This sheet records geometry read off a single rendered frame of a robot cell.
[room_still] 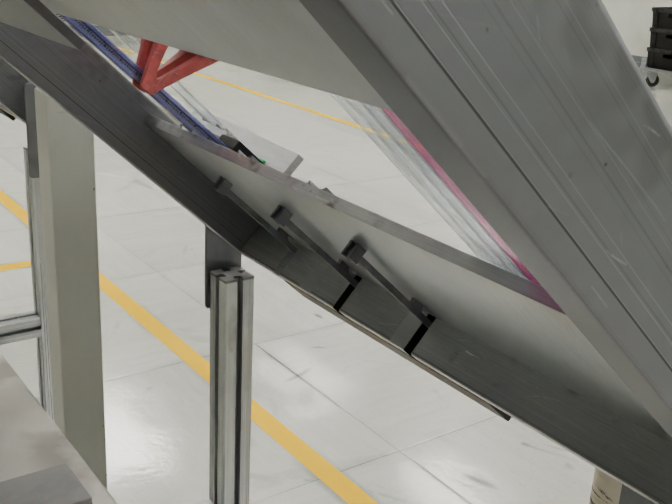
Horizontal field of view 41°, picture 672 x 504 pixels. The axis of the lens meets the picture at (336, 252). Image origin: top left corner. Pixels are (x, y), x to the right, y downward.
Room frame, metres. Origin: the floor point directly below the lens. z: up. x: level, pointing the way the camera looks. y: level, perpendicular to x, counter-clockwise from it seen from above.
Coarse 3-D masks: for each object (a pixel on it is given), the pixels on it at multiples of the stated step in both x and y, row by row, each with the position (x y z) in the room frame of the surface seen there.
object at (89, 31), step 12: (72, 24) 0.78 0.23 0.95; (84, 24) 0.78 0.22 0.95; (84, 36) 0.79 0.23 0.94; (96, 36) 0.79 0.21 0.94; (108, 48) 0.80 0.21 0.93; (120, 60) 0.80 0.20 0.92; (132, 72) 0.81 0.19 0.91; (156, 96) 0.82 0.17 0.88; (168, 96) 0.83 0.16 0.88; (168, 108) 0.83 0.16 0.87; (180, 108) 0.84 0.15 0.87; (180, 120) 0.84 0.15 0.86; (192, 120) 0.84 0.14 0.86; (204, 132) 0.85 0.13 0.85
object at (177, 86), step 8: (112, 32) 1.11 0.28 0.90; (120, 32) 1.10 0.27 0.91; (128, 40) 1.11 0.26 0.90; (136, 48) 1.11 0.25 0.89; (160, 64) 1.13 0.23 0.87; (176, 88) 1.14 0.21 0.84; (184, 88) 1.15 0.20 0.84; (184, 96) 1.15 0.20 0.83; (192, 96) 1.15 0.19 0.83; (192, 104) 1.15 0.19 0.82; (200, 104) 1.16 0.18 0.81; (200, 112) 1.16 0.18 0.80; (208, 112) 1.16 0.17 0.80; (208, 120) 1.16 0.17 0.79; (216, 120) 1.17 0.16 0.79; (224, 128) 1.18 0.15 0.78
